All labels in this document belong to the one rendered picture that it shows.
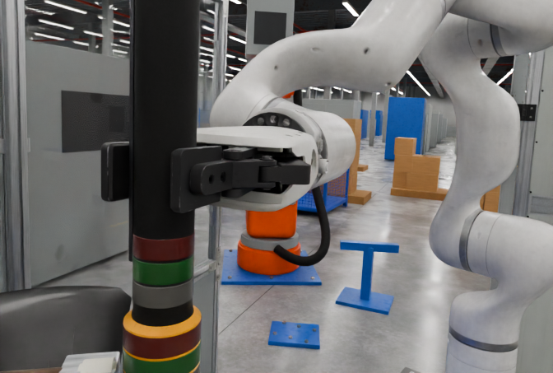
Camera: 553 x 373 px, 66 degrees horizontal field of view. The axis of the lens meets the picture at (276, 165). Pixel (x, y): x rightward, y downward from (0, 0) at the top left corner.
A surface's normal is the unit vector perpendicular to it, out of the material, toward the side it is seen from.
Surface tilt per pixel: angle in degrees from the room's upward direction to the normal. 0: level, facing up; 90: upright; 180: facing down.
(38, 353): 39
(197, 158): 90
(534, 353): 90
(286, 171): 90
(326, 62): 136
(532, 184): 90
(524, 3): 82
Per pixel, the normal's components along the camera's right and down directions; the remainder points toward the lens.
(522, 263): -0.64, -0.06
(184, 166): 0.92, 0.09
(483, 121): -0.51, 0.20
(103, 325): 0.35, -0.74
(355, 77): -0.34, 0.81
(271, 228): 0.09, 0.12
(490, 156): -0.34, 0.31
